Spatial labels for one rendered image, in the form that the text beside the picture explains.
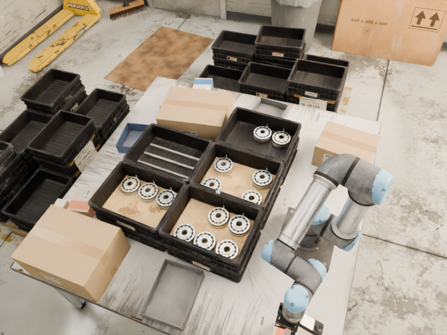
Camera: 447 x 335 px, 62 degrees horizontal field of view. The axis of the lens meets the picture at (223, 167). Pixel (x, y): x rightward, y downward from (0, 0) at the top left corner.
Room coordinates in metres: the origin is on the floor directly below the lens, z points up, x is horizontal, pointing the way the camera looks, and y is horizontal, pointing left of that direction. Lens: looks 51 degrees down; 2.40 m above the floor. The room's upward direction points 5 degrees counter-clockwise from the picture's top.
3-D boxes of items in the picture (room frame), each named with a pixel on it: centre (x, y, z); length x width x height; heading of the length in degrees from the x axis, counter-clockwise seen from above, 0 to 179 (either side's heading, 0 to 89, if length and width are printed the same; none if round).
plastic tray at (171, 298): (0.64, 0.28, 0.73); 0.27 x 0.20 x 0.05; 156
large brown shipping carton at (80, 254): (0.86, 0.75, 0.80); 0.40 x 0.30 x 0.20; 64
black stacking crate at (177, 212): (0.88, 0.08, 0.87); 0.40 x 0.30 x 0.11; 61
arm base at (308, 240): (0.86, -0.38, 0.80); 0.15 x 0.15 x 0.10
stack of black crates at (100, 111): (2.27, 0.94, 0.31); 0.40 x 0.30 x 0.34; 154
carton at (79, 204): (1.19, 0.77, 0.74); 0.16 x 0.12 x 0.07; 167
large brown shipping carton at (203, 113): (1.71, 0.13, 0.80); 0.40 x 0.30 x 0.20; 73
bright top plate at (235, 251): (0.76, 0.02, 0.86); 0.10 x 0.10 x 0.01
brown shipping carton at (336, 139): (1.34, -0.69, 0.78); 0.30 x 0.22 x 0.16; 57
